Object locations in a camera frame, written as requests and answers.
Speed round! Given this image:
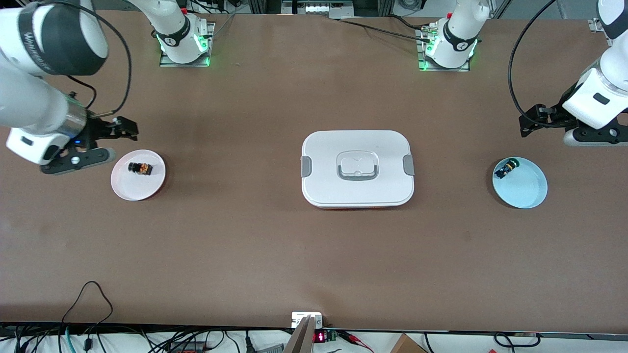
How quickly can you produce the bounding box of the pink round plate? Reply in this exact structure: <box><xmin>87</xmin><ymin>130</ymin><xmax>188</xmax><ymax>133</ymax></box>
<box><xmin>111</xmin><ymin>150</ymin><xmax>166</xmax><ymax>202</ymax></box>

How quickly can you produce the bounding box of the light blue round plate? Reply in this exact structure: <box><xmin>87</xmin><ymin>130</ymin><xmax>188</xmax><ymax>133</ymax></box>
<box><xmin>492</xmin><ymin>157</ymin><xmax>548</xmax><ymax>209</ymax></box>

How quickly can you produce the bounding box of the white lidded container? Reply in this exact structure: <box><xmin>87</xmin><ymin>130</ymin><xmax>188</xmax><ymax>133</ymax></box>
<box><xmin>300</xmin><ymin>130</ymin><xmax>415</xmax><ymax>210</ymax></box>

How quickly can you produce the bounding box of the aluminium rack with light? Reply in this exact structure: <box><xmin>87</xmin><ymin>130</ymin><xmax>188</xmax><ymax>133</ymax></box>
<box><xmin>282</xmin><ymin>0</ymin><xmax>355</xmax><ymax>16</ymax></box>

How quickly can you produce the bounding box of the brown cardboard box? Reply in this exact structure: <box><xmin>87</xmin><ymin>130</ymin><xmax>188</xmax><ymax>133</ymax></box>
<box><xmin>390</xmin><ymin>333</ymin><xmax>429</xmax><ymax>353</ymax></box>

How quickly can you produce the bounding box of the small white box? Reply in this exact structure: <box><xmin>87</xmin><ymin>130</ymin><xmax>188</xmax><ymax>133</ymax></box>
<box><xmin>291</xmin><ymin>312</ymin><xmax>323</xmax><ymax>329</ymax></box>

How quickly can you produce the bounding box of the grey metal bar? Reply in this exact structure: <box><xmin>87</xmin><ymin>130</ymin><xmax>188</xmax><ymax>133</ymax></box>
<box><xmin>283</xmin><ymin>315</ymin><xmax>315</xmax><ymax>353</ymax></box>

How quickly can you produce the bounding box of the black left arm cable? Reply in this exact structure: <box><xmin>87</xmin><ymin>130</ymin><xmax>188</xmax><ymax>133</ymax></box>
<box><xmin>508</xmin><ymin>0</ymin><xmax>561</xmax><ymax>129</ymax></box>

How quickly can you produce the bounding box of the blue green push-button switch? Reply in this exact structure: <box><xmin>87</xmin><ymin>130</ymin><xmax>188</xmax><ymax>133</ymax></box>
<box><xmin>495</xmin><ymin>159</ymin><xmax>521</xmax><ymax>179</ymax></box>

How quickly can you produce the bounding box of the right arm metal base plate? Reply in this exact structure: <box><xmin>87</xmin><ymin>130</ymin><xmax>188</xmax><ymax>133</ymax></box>
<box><xmin>159</xmin><ymin>22</ymin><xmax>215</xmax><ymax>68</ymax></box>

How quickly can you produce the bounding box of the aluminium table corner rail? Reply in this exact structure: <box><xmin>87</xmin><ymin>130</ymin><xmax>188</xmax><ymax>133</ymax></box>
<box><xmin>588</xmin><ymin>18</ymin><xmax>612</xmax><ymax>48</ymax></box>

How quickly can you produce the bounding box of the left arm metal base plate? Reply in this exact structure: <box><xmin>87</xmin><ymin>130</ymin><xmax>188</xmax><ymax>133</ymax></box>
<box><xmin>417</xmin><ymin>28</ymin><xmax>471</xmax><ymax>73</ymax></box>

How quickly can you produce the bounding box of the black looped cable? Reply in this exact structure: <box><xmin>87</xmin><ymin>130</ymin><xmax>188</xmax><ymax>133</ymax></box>
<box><xmin>61</xmin><ymin>280</ymin><xmax>114</xmax><ymax>327</ymax></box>

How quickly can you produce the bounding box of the black cable on table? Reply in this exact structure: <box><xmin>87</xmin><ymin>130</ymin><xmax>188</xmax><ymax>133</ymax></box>
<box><xmin>338</xmin><ymin>18</ymin><xmax>433</xmax><ymax>38</ymax></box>

